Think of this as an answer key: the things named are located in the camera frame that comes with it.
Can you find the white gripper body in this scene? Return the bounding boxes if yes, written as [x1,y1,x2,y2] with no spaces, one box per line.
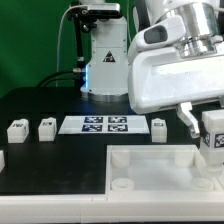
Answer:
[128,43,224,114]

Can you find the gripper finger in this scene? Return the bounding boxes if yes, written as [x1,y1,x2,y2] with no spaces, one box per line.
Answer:
[177,102,200,138]

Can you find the white square tabletop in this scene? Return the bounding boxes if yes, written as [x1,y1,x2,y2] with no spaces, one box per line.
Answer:
[106,145,224,192]

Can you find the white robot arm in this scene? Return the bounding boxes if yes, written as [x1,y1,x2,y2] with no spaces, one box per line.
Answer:
[80,0,224,138]

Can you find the white sheet with tags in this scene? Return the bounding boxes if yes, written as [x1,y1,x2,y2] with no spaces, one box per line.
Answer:
[59,115,150,134]

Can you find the white left fence block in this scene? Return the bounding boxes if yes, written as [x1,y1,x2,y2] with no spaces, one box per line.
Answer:
[0,151,5,173]

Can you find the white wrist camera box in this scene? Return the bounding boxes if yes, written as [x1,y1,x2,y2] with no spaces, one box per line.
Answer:
[128,15,186,64]

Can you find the black camera on stand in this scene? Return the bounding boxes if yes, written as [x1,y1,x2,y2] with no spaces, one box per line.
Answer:
[81,3,121,19]

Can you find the black camera stand pole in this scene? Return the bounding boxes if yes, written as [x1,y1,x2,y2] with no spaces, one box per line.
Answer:
[67,7,86,69]

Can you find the grey cable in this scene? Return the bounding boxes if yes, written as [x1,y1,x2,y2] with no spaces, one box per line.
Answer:
[55,4,86,88]

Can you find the black cables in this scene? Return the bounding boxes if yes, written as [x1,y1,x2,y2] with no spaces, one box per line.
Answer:
[36,69,87,89]

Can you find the white front fence rail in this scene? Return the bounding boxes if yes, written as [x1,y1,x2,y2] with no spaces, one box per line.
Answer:
[0,192,224,224]

